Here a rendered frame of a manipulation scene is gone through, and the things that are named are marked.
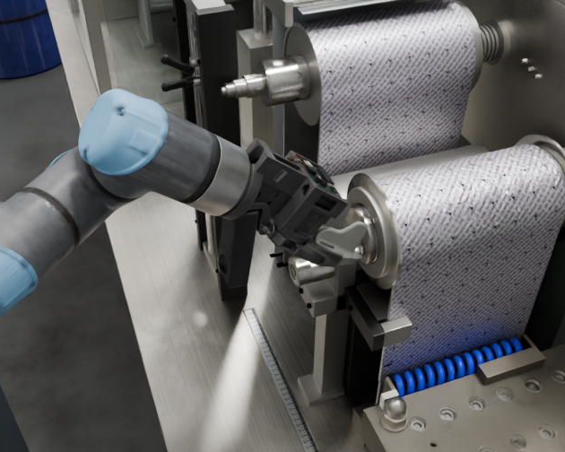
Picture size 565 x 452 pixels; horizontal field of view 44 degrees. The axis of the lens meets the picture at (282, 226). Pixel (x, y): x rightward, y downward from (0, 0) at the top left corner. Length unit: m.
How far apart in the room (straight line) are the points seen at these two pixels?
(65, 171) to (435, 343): 0.55
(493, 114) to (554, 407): 0.46
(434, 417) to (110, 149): 0.57
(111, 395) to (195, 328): 1.10
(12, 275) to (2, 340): 1.92
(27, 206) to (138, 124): 0.13
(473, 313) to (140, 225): 0.73
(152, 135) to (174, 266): 0.73
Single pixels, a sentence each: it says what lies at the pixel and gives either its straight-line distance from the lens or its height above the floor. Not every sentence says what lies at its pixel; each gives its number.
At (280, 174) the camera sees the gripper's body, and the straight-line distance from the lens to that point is 0.70.
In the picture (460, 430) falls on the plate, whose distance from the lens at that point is 0.97.
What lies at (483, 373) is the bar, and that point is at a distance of 1.01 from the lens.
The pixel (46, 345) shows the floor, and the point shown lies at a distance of 2.48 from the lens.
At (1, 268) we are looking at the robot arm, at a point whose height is 1.41.
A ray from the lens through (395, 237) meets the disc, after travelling 0.80.
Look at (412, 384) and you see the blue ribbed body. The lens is 0.98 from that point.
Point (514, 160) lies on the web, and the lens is 0.92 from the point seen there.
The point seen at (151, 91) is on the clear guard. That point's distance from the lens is 1.79.
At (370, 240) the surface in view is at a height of 1.27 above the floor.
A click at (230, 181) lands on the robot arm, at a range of 0.67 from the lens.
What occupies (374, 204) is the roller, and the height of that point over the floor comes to 1.31.
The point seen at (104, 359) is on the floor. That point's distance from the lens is 2.39.
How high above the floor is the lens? 1.82
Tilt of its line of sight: 41 degrees down
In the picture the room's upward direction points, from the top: straight up
